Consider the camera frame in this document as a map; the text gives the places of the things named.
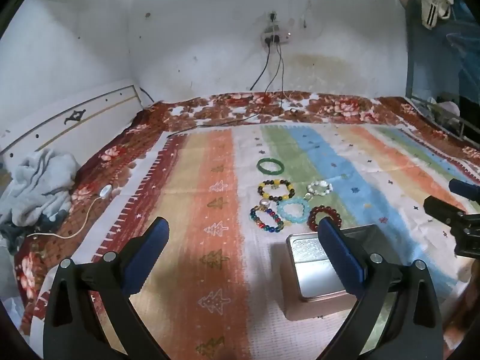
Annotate red floral blanket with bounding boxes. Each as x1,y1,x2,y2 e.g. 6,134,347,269
13,92,480,340

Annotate striped colourful mat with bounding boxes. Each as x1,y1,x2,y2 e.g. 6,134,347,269
37,122,480,360

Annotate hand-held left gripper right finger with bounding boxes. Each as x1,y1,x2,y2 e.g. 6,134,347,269
317,217,445,360

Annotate metal rack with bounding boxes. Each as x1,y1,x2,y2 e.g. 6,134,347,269
412,95,480,145

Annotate grey towel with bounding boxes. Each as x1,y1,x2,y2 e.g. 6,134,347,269
0,149,81,233

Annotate white charger with cable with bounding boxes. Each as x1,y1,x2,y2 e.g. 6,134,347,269
26,184,113,239

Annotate person's right forearm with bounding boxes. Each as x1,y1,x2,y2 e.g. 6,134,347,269
443,262,480,360

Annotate multicolour bead bracelet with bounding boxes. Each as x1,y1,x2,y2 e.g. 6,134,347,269
249,201,285,233

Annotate dark red bead bracelet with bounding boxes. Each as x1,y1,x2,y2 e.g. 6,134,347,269
307,205,342,233

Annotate green bangle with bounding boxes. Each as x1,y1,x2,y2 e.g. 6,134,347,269
257,157,282,175

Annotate dark cloth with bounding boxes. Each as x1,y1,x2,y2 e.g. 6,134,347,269
0,210,69,256

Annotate metal tin box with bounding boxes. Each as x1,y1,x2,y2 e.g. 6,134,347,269
281,224,380,322

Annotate white headboard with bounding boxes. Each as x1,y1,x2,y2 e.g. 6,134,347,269
0,79,144,167

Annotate white bead bracelet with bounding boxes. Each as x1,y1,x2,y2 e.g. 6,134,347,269
306,180,334,198

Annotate black cable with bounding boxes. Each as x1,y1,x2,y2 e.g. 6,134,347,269
168,43,286,136
249,41,271,91

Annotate light blue bead bracelet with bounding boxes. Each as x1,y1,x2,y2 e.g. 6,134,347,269
277,196,309,226

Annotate yellow and black bead bracelet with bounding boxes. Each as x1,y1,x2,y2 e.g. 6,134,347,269
257,179,295,202

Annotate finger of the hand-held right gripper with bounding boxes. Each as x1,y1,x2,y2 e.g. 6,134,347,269
424,195,470,229
449,178,480,198

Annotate wall power socket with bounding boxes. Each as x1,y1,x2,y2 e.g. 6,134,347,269
260,25,293,47

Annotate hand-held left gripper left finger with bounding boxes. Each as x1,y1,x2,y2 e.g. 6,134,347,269
43,216,170,360

